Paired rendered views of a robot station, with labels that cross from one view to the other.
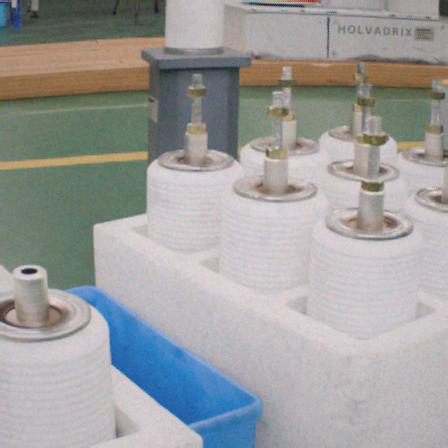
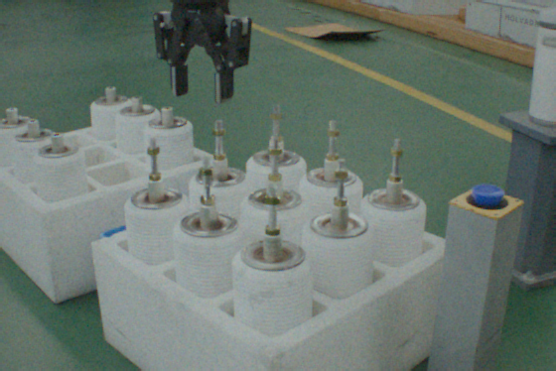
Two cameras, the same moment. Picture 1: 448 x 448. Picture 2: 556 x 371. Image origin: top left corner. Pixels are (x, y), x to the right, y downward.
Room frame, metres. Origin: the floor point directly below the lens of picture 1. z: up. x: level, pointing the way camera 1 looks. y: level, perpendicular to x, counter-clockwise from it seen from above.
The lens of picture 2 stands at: (0.74, -1.02, 0.63)
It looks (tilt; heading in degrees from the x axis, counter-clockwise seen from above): 22 degrees down; 84
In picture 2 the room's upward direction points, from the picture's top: straight up
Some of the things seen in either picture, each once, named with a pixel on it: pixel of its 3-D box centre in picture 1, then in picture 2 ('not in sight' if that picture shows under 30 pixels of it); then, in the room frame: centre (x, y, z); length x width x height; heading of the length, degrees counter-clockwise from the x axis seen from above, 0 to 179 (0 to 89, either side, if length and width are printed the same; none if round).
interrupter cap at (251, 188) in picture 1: (275, 189); (219, 178); (0.76, -0.04, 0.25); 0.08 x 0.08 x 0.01
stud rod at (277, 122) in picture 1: (277, 133); (218, 145); (0.76, -0.04, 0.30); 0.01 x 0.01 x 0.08; 49
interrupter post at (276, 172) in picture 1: (275, 175); (219, 169); (0.76, -0.04, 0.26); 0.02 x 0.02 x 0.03
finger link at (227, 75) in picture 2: not in sight; (231, 77); (0.77, -0.24, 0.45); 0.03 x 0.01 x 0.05; 139
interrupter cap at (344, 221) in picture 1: (369, 224); (156, 198); (0.66, -0.12, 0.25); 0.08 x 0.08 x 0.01
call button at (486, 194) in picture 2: not in sight; (487, 196); (1.07, -0.32, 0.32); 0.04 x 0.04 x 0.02
